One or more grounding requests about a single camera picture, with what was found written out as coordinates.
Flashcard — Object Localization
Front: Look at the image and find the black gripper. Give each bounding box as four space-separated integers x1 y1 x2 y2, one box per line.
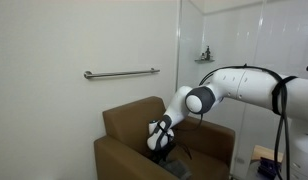
149 141 177 165

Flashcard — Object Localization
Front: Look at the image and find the grey towel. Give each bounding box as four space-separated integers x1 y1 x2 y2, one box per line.
158 158 193 180

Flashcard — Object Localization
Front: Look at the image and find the brown armchair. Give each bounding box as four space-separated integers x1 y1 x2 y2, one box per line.
93 95 236 180

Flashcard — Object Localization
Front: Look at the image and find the small shower shelf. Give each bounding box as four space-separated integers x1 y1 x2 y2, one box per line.
194 58 216 65

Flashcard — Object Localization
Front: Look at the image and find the wooden stool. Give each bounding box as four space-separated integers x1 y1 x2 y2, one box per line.
249 144 285 165

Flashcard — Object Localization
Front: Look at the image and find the purple object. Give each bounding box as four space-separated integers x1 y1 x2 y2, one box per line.
256 156 283 180

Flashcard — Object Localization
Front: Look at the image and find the tall dark bottle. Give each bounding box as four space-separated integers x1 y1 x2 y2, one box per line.
205 45 212 61

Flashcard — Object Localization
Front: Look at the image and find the narrow black forearm strap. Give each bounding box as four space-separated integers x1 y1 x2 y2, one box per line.
154 121 175 137

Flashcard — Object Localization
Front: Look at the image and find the steel wall grab bar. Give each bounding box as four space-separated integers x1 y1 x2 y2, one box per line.
82 67 161 81

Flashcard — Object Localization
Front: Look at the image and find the glass shower enclosure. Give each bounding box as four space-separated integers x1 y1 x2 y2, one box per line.
175 0 308 179

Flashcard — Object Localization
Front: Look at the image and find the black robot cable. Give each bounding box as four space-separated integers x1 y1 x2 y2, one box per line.
175 63 299 180

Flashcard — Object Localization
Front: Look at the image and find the wide black arm strap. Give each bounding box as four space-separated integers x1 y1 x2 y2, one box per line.
271 75 299 117

